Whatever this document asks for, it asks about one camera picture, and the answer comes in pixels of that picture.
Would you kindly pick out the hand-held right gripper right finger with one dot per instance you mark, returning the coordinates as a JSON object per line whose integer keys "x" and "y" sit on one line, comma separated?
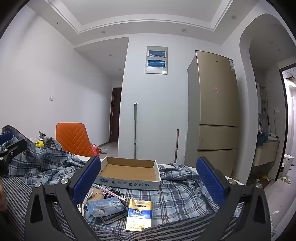
{"x": 211, "y": 183}

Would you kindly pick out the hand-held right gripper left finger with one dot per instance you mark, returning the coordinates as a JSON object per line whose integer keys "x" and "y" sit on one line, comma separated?
{"x": 85, "y": 180}

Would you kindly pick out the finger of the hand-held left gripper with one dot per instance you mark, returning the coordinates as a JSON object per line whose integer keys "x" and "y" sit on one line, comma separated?
{"x": 15, "y": 148}
{"x": 5, "y": 137}

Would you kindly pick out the blue tissue pack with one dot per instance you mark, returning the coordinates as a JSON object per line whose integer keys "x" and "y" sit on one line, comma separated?
{"x": 104, "y": 206}

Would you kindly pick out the cardboard box tray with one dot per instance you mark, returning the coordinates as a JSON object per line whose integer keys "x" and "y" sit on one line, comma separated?
{"x": 129, "y": 183}

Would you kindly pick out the small black box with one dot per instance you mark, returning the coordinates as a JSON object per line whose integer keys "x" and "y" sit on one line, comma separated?
{"x": 111, "y": 218}

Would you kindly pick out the gold and blue cigarette pack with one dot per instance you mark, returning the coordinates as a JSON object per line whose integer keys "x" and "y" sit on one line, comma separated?
{"x": 138, "y": 215}

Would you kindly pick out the person's left hand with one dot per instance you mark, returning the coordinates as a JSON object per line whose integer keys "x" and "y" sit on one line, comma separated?
{"x": 1, "y": 197}

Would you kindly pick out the tan cat face pouch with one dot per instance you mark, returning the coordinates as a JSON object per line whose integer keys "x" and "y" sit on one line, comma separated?
{"x": 97, "y": 194}

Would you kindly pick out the yellow packet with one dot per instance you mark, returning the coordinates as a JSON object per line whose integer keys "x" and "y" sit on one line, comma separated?
{"x": 39, "y": 143}

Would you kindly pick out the pink comb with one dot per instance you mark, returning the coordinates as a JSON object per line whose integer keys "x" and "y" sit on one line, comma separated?
{"x": 111, "y": 191}

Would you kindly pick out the red plastic bag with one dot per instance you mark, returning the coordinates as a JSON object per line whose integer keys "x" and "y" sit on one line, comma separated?
{"x": 94, "y": 150}

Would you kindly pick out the blue plaid shirt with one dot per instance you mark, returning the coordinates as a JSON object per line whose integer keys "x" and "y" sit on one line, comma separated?
{"x": 180, "y": 199}

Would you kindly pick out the black hair claw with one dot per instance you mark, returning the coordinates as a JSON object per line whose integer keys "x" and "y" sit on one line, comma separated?
{"x": 119, "y": 191}

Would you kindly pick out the orange chair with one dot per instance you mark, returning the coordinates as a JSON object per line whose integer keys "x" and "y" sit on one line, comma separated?
{"x": 71, "y": 136}

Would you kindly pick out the grey striped cloth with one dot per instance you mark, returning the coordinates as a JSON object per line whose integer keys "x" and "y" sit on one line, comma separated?
{"x": 16, "y": 197}

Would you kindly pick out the beige vanity cabinet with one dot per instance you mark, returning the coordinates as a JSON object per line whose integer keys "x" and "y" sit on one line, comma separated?
{"x": 266, "y": 153}

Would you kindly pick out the blue cloth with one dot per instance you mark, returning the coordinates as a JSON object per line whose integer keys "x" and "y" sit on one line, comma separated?
{"x": 263, "y": 140}

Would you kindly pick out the dark brown door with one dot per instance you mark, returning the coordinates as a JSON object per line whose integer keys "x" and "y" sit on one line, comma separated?
{"x": 115, "y": 115}

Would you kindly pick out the gold refrigerator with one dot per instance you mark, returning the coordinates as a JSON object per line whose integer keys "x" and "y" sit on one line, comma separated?
{"x": 215, "y": 111}

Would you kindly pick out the white toilet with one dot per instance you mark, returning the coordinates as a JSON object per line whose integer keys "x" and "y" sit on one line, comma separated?
{"x": 288, "y": 164}

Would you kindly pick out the grey electrical panel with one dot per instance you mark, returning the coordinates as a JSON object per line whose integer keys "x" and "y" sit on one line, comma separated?
{"x": 156, "y": 60}

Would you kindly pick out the wall shelf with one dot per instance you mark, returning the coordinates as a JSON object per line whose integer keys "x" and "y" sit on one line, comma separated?
{"x": 262, "y": 97}

